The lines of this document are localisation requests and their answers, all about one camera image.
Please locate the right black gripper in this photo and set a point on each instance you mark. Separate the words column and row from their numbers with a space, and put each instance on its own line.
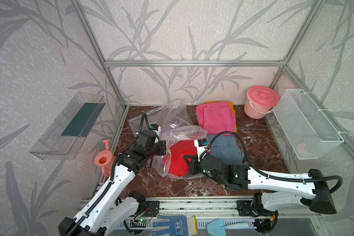
column 193, row 163

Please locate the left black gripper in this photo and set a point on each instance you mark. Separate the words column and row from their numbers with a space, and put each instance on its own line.
column 162, row 144

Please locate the blue towel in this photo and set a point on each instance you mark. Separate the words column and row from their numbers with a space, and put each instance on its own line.
column 226, row 148

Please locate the red garment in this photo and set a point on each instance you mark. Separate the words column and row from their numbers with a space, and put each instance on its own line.
column 174, row 162

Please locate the clear plastic vacuum bag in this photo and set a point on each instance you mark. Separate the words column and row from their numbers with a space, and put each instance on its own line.
column 176, row 125

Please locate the pink garment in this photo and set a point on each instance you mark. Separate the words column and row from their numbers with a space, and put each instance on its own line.
column 215, row 117

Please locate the orange trousers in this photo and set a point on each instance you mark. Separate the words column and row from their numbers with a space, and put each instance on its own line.
column 230, row 105

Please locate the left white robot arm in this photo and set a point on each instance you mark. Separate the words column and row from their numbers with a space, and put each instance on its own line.
column 125, row 168

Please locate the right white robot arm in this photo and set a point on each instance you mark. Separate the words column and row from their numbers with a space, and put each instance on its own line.
column 274, row 190

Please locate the pink watering can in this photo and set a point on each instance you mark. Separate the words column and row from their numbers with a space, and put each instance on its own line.
column 105, row 159

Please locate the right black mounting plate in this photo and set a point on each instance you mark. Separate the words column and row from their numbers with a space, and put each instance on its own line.
column 244, row 208

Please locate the black mounting plate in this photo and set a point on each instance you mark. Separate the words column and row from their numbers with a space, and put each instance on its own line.
column 148, row 208
column 244, row 208

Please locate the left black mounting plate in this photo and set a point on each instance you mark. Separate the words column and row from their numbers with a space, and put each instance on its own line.
column 148, row 208

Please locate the light blue toy shovel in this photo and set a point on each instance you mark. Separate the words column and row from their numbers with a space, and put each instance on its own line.
column 217, row 227

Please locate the blue dotted work glove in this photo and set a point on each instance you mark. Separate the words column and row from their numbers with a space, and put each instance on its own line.
column 174, row 225

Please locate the pink lidded bucket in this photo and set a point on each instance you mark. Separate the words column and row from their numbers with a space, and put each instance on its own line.
column 260, row 101

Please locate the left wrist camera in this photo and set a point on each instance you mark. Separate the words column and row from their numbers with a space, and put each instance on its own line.
column 156, row 129

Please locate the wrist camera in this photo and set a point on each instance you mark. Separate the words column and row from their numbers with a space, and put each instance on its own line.
column 156, row 129
column 201, row 146

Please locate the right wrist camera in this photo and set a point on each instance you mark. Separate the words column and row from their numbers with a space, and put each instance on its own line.
column 201, row 146

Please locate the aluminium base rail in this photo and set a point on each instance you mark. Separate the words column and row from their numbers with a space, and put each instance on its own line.
column 201, row 207

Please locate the clear plastic wall shelf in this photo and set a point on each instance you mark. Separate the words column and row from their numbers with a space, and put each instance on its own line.
column 67, row 133

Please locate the white wire mesh basket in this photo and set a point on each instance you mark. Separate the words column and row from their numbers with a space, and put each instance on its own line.
column 307, row 128

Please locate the aluminium frame crossbar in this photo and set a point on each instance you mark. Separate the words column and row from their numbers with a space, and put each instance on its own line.
column 195, row 63

